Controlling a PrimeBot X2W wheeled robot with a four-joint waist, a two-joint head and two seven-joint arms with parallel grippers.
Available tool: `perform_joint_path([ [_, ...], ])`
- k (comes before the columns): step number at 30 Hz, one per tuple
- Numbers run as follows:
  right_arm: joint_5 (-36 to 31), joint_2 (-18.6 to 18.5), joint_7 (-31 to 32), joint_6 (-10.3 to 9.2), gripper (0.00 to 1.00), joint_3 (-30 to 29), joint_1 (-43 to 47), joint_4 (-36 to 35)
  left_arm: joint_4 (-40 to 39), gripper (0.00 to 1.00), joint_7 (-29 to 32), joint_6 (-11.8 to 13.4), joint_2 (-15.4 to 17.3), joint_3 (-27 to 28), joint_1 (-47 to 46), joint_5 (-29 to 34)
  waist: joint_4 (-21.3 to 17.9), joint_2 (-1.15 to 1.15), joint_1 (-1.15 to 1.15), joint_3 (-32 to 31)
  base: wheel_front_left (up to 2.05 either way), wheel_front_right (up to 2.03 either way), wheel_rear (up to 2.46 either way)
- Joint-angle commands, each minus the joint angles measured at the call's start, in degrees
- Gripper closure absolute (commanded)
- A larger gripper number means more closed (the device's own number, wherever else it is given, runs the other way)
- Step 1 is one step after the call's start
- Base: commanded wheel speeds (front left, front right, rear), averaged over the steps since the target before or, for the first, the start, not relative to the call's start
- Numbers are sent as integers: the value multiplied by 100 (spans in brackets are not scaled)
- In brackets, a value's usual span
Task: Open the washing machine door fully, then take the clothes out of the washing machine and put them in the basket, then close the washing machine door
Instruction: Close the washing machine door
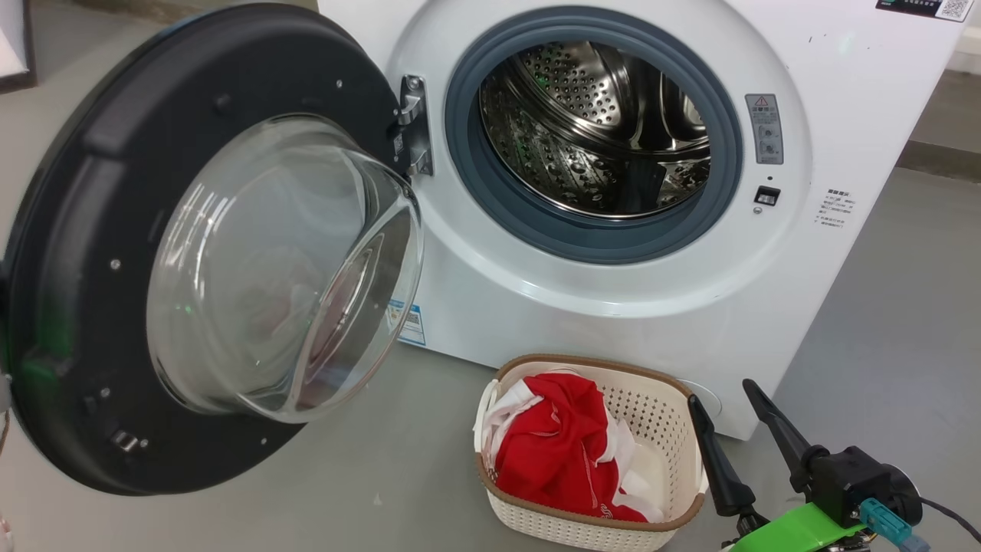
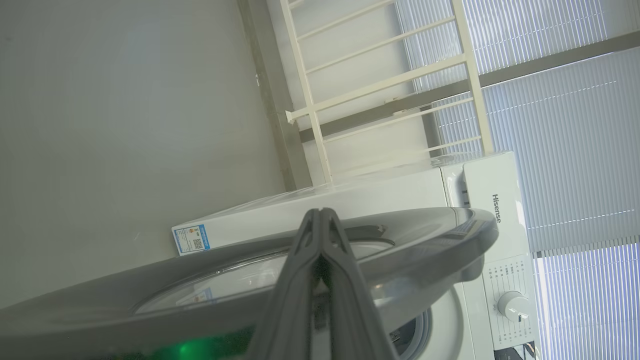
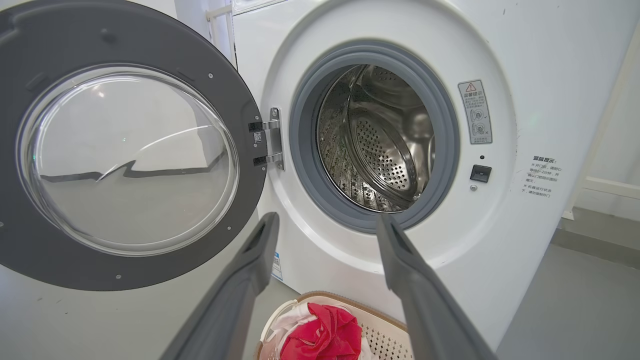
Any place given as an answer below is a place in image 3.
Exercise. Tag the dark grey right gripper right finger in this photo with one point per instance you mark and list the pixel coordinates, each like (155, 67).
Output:
(430, 315)

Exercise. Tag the grey round washer door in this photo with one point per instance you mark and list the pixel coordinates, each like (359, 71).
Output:
(50, 50)

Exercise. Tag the cream perforated laundry basket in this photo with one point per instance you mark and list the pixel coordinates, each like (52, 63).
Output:
(385, 335)

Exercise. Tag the white railing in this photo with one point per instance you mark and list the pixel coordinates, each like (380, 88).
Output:
(220, 30)

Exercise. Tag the black door latch slot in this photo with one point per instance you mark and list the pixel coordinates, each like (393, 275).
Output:
(480, 173)

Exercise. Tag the white wall trim frame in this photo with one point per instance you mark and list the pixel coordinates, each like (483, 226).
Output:
(610, 187)

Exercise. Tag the grey rubber door gasket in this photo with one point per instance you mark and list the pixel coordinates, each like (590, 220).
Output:
(300, 150)

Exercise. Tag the printed instruction text label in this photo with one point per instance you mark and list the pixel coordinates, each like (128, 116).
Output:
(542, 175)

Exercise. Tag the grey warning sticker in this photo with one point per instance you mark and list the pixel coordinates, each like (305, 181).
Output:
(475, 112)

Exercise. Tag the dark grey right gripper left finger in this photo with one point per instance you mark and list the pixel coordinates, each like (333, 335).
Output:
(225, 310)

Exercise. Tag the white cloth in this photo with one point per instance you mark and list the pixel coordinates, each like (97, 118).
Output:
(287, 320)

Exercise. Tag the metal door hinge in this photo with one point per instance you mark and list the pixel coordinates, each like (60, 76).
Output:
(274, 140)

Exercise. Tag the white washing machine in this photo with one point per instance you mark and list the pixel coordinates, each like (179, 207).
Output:
(500, 250)

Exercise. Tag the red and white garment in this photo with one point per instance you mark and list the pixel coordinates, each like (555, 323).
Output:
(325, 335)

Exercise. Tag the steel washer drum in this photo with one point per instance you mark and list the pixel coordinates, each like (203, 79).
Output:
(380, 150)

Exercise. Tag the blue energy label sticker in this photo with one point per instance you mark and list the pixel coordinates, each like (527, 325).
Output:
(277, 266)

